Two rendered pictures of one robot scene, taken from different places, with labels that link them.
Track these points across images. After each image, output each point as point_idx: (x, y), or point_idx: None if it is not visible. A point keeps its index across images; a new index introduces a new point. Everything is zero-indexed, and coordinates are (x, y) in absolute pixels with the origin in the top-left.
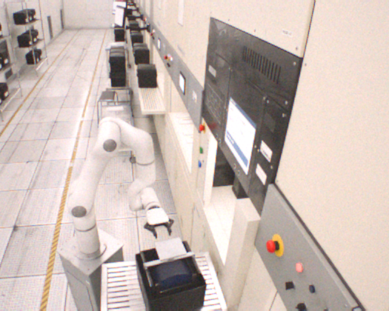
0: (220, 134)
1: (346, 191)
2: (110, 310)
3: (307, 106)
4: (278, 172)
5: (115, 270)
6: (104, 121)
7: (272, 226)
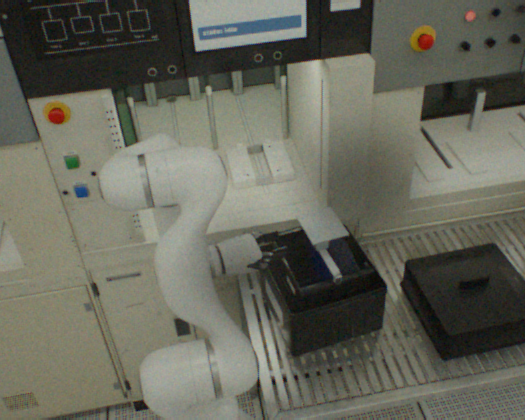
0: (168, 57)
1: None
2: (375, 388)
3: None
4: None
5: (284, 396)
6: (137, 166)
7: (402, 31)
